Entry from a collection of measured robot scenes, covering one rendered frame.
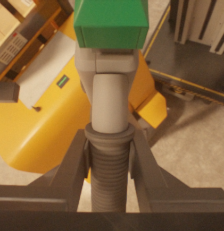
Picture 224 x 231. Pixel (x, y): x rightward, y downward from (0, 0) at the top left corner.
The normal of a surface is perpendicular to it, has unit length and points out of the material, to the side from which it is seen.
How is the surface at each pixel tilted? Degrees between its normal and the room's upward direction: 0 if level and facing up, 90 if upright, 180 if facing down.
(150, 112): 22
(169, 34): 0
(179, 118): 0
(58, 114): 45
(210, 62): 0
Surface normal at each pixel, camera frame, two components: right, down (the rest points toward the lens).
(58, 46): -0.26, -0.21
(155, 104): 0.01, 0.04
